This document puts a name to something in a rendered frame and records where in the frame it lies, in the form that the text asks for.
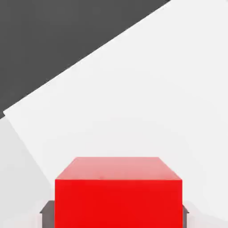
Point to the small red cube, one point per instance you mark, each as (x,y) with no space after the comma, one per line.
(118,201)

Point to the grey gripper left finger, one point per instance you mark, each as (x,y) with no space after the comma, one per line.
(48,215)

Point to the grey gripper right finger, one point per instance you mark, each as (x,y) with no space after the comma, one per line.
(184,217)

